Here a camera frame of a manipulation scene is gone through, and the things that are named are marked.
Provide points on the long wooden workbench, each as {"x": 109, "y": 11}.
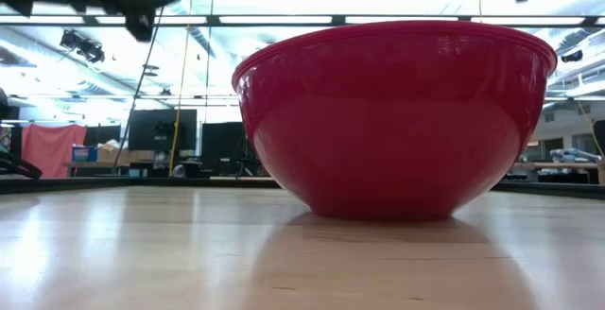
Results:
{"x": 558, "y": 165}

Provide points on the black overhead frame beam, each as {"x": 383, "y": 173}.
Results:
{"x": 283, "y": 19}

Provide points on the large black monitor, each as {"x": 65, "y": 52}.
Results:
{"x": 160, "y": 129}

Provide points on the small black monitor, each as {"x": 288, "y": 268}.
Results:
{"x": 104, "y": 136}

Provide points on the grey blue tool bundle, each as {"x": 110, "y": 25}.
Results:
{"x": 574, "y": 155}

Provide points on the red plastic bowl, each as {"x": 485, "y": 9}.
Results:
{"x": 392, "y": 149}

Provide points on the black ceiling fixture cluster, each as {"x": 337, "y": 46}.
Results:
{"x": 82, "y": 45}

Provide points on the small black ceiling fixture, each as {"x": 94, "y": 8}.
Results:
{"x": 572, "y": 56}

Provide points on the pink cloth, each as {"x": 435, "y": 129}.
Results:
{"x": 49, "y": 151}

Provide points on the brown cardboard box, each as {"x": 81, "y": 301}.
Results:
{"x": 123, "y": 155}

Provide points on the blue storage bin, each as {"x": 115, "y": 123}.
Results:
{"x": 84, "y": 154}

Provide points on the black table edge rail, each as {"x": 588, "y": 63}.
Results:
{"x": 142, "y": 183}

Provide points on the black slanted pole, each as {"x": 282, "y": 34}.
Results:
{"x": 142, "y": 78}

